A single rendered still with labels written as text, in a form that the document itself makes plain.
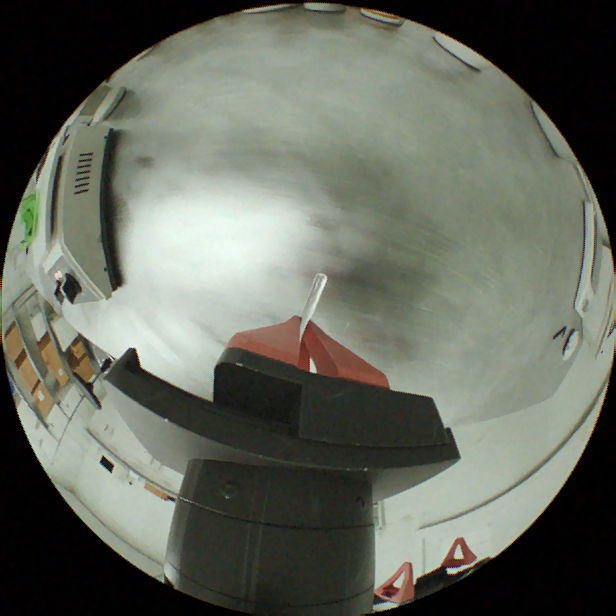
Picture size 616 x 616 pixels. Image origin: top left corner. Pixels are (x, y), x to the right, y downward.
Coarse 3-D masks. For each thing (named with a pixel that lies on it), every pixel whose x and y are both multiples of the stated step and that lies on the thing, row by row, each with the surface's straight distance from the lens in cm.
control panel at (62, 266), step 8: (56, 264) 26; (64, 264) 24; (48, 272) 32; (56, 272) 28; (64, 272) 25; (72, 272) 23; (80, 280) 23; (88, 288) 23; (80, 296) 28; (88, 296) 25; (96, 296) 24
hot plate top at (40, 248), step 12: (60, 144) 25; (48, 168) 26; (48, 180) 24; (48, 192) 23; (48, 204) 23; (48, 216) 22; (48, 228) 22; (48, 240) 22; (36, 252) 29; (36, 264) 30
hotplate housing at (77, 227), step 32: (96, 128) 27; (64, 160) 25; (96, 160) 25; (64, 192) 23; (96, 192) 24; (64, 224) 22; (96, 224) 24; (64, 256) 22; (96, 256) 23; (96, 288) 23
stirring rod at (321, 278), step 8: (320, 272) 11; (320, 280) 11; (312, 288) 11; (320, 288) 11; (312, 296) 11; (312, 304) 11; (304, 312) 12; (312, 312) 12; (304, 320) 12; (304, 328) 12
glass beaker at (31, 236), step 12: (36, 192) 26; (24, 204) 26; (36, 204) 26; (24, 216) 25; (36, 216) 25; (12, 228) 25; (24, 228) 25; (36, 228) 26; (12, 240) 25; (24, 240) 26; (36, 240) 27; (12, 252) 26
